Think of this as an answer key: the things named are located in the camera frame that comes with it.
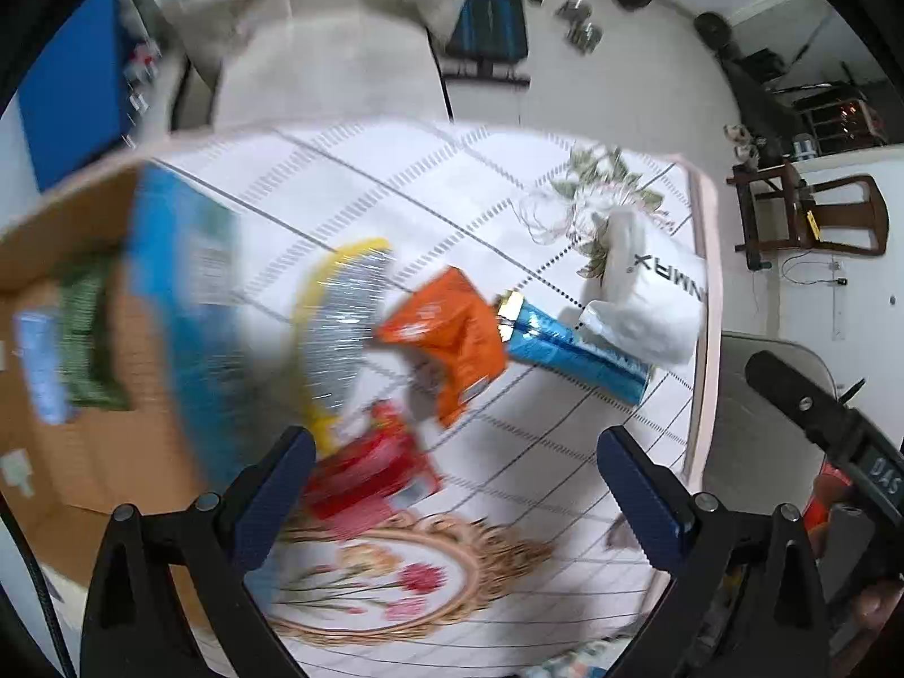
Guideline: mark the orange snack packet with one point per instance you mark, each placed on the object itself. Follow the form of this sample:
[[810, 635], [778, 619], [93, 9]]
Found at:
[[450, 322]]

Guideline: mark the green wipes packet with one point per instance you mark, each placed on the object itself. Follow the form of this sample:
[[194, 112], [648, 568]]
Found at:
[[87, 365]]

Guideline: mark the yellow silver scrub sponge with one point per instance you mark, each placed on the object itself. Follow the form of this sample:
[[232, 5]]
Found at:
[[333, 318]]

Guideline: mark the long blue foil packet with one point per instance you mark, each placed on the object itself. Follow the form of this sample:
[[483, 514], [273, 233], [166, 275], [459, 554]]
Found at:
[[531, 336]]

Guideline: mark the dark wooden chair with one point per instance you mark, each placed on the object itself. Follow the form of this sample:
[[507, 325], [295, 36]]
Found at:
[[807, 219]]

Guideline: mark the beige padded chair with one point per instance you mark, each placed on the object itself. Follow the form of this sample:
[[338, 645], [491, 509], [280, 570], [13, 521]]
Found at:
[[322, 68]]

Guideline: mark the floral patterned tablecloth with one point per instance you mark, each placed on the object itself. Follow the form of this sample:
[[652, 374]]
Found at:
[[510, 562]]

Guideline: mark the blue folded mat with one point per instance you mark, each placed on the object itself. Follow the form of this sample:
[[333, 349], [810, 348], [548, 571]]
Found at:
[[73, 101]]

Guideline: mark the dumbbell on floor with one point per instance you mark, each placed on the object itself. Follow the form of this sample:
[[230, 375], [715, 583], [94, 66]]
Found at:
[[584, 36], [574, 11]]

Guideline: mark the grey office chair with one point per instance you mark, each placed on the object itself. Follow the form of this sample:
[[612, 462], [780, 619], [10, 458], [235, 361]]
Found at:
[[758, 458]]

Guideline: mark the barbell on floor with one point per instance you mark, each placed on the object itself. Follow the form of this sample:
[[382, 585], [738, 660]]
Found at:
[[712, 28]]

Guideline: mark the open cardboard box blue sides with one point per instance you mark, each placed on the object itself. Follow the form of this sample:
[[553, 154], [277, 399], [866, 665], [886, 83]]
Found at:
[[199, 409]]

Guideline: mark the red snack packet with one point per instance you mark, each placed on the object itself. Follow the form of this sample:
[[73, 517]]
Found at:
[[380, 473]]

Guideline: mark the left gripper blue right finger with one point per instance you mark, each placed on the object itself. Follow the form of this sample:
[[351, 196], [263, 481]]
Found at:
[[642, 491]]

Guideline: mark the white plastic bag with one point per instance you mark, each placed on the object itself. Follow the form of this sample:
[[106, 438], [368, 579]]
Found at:
[[653, 294]]

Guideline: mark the light blue tissue pack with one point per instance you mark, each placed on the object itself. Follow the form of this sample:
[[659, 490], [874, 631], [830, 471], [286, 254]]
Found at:
[[38, 344]]

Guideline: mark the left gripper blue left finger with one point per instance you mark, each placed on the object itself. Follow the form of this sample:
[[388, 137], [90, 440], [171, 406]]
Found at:
[[264, 496]]

